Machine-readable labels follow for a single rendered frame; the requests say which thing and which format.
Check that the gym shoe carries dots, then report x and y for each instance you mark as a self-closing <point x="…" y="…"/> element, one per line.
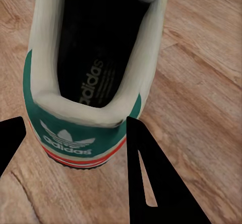
<point x="90" y="64"/>

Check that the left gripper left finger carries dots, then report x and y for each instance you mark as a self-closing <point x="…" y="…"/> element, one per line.
<point x="12" y="133"/>

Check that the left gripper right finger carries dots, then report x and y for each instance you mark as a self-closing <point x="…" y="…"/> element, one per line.
<point x="176" y="204"/>

